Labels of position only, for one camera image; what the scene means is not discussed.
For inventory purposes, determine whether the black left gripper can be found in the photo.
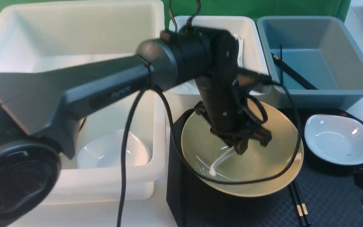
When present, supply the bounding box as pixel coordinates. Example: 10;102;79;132
194;76;272;155

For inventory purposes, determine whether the white soup spoon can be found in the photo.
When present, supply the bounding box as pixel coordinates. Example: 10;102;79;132
209;147;235;177

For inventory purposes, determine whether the white square side dish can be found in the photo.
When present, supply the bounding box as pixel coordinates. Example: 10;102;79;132
304;114;363;166

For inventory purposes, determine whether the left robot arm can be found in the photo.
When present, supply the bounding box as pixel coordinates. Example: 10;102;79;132
0;23;271;227

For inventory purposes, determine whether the white spoon bin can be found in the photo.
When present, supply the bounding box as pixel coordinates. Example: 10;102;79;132
166;16;268;110

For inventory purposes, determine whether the black chopstick in bin upright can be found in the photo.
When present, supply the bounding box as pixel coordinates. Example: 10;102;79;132
279;44;284;85

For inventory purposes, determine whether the black serving tray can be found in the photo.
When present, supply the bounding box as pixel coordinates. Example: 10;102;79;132
166;109;363;227

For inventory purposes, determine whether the blue-grey chopstick bin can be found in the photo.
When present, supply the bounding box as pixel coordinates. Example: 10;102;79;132
257;16;363;110

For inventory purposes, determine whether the large white plastic tub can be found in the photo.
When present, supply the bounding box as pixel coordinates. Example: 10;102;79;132
0;0;166;205

